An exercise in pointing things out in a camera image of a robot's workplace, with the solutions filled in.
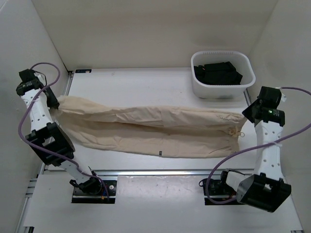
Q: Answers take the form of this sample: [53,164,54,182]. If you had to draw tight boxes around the beige trousers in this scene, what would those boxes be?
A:
[52,96,246,158]

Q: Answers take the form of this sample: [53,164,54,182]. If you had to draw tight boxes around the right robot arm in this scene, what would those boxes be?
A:
[218,99,292,213]

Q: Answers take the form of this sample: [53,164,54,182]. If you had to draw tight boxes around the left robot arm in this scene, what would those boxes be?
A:
[16,81,103,195]

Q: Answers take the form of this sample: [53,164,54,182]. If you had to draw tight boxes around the black folded trousers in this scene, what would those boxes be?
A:
[193,62,243,85]

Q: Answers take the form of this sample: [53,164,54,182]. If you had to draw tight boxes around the white plastic basket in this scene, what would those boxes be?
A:
[190,50,256,99]

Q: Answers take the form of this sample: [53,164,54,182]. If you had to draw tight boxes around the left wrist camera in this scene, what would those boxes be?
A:
[16,69,44,96]

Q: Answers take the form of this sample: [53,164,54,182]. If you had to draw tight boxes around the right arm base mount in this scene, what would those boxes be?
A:
[198,178,237,205]

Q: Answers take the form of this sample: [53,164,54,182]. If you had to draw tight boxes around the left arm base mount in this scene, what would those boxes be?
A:
[69,178,117,204]

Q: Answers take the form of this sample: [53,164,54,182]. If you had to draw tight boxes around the aluminium front rail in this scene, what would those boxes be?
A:
[94,169,212,177]

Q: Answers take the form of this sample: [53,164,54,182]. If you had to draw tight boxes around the aluminium rail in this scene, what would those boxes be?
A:
[94,169,212,177]
[14,70,75,233]

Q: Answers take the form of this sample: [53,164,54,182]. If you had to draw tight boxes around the aluminium left rail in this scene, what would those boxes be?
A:
[14,70,75,233]

